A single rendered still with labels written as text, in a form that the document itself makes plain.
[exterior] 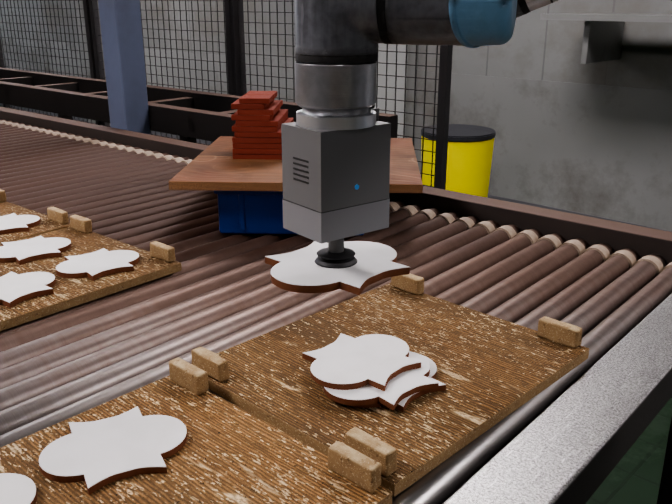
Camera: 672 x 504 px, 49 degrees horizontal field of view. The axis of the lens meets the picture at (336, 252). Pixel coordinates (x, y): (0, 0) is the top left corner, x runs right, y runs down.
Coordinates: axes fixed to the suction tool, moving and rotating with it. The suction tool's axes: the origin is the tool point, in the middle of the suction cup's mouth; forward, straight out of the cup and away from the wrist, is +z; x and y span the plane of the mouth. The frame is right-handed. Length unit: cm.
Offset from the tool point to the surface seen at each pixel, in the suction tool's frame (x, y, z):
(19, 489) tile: -9.5, 30.5, 17.6
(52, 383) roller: -34.0, 19.8, 20.8
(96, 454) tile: -10.5, 22.7, 17.6
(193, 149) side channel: -147, -60, 17
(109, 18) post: -193, -56, -20
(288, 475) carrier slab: 3.4, 8.6, 18.4
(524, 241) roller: -33, -75, 21
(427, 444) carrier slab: 8.1, -6.0, 18.4
